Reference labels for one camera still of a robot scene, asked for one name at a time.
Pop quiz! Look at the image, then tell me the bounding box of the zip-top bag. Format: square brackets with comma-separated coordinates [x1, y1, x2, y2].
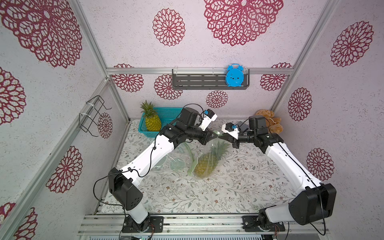
[185, 131, 233, 179]
[151, 143, 195, 172]

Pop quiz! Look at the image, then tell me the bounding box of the greenish pineapple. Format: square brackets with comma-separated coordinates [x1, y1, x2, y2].
[194, 141, 230, 179]

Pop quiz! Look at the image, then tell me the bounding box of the yellow pineapple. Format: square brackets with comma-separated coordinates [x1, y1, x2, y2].
[141, 101, 162, 132]

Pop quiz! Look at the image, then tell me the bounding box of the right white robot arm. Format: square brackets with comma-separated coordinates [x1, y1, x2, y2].
[219, 116, 337, 231]

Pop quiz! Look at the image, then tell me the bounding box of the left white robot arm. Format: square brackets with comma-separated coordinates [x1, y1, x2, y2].
[106, 106, 218, 233]

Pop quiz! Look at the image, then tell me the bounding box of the brown teddy bear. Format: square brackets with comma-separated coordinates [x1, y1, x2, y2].
[255, 109, 284, 134]

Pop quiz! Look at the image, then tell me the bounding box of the teal plastic basket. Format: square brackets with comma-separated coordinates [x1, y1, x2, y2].
[138, 107, 182, 138]

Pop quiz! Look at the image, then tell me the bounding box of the blue alarm clock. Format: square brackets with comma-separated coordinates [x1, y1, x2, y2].
[225, 64, 244, 87]

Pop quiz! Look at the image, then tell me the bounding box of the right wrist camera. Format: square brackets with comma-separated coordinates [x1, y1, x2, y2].
[222, 123, 240, 140]

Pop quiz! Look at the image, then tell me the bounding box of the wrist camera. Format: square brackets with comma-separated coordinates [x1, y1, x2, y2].
[222, 123, 240, 140]
[199, 109, 218, 131]

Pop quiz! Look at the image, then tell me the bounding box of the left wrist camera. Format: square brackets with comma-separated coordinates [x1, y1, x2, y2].
[199, 109, 218, 131]

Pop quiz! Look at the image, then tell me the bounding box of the grey wall shelf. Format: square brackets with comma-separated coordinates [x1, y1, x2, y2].
[172, 70, 250, 90]

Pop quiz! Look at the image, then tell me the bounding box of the black wire rack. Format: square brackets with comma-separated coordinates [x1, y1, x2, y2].
[78, 95, 113, 139]

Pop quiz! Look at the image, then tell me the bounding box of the metal base rail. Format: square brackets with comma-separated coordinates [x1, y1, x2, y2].
[76, 214, 331, 240]

